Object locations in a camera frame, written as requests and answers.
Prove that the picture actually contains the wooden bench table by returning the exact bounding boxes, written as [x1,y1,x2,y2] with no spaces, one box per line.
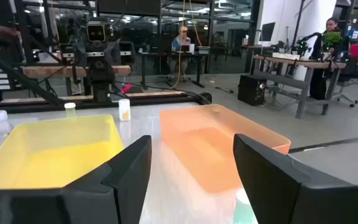
[22,65,132,79]

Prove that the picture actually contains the black office desk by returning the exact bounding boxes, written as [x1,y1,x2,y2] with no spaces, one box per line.
[138,51,211,88]

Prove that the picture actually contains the black computer box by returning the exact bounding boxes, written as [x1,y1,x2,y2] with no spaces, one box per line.
[237,74,267,106]

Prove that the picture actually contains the wooden workbench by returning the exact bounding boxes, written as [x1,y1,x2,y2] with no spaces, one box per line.
[252,54,347,119]

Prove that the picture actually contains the yellow plastic bin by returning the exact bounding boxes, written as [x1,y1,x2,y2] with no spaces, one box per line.
[0,114,125,190]

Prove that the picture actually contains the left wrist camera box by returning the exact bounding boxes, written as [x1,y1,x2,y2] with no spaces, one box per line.
[86,21,106,43]

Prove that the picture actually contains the orange plastic bin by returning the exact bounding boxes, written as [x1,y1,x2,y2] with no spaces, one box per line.
[159,104,291,194]

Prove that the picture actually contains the black computer monitor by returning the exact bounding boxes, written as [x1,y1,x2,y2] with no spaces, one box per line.
[260,21,276,42]

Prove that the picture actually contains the clear bottle orange pills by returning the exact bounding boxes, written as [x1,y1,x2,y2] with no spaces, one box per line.
[118,98,131,121]

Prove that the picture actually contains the black table frame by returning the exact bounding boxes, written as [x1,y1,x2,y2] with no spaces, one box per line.
[0,43,213,115]

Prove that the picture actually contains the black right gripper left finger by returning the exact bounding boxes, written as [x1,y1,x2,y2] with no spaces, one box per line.
[0,135,152,224]

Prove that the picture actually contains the person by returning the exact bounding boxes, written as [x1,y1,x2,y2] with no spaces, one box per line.
[0,0,23,103]
[309,17,345,100]
[168,26,193,75]

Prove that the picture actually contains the small green desk plant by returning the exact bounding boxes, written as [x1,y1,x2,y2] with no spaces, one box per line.
[321,30,343,50]

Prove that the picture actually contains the yellow hanging cable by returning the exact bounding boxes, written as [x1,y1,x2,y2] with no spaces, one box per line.
[170,0,188,90]

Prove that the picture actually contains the clear bottle teal pills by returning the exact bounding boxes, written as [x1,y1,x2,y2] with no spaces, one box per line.
[233,188,259,224]

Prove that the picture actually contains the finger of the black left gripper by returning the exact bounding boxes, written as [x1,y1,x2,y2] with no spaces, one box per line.
[59,43,76,66]
[119,40,136,65]

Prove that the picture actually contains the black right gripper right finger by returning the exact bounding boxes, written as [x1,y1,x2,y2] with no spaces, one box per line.
[233,133,358,224]

